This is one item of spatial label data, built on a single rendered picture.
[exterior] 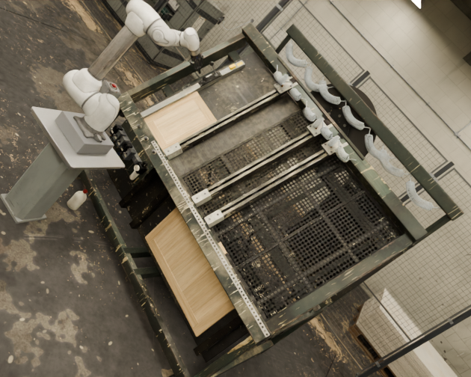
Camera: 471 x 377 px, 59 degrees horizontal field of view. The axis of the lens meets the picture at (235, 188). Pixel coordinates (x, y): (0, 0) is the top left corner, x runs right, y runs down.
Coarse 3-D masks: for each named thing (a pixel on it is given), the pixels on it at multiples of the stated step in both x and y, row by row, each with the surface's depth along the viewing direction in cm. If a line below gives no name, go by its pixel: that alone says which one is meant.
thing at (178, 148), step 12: (288, 72) 315; (276, 84) 326; (288, 84) 326; (264, 96) 328; (276, 96) 328; (240, 108) 325; (252, 108) 324; (228, 120) 321; (240, 120) 328; (204, 132) 319; (216, 132) 324; (180, 144) 318; (192, 144) 319; (168, 156) 315
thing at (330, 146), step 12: (324, 144) 302; (336, 144) 302; (312, 156) 303; (324, 156) 303; (300, 168) 300; (276, 180) 299; (288, 180) 302; (252, 192) 296; (264, 192) 296; (228, 204) 293; (240, 204) 293; (216, 216) 290; (228, 216) 296
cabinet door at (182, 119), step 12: (192, 96) 340; (168, 108) 337; (180, 108) 336; (192, 108) 335; (204, 108) 334; (156, 120) 333; (168, 120) 332; (180, 120) 331; (192, 120) 331; (204, 120) 330; (216, 120) 328; (156, 132) 328; (168, 132) 328; (180, 132) 327; (192, 132) 326; (168, 144) 323
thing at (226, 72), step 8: (224, 72) 344; (232, 72) 346; (216, 80) 344; (192, 88) 340; (200, 88) 342; (176, 96) 338; (184, 96) 339; (160, 104) 336; (168, 104) 336; (144, 112) 334; (152, 112) 334
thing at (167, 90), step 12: (336, 180) 306; (228, 192) 310; (336, 192) 302; (288, 204) 303; (360, 216) 294; (360, 228) 293; (264, 240) 292; (360, 252) 289; (276, 264) 285; (336, 264) 283; (288, 276) 281
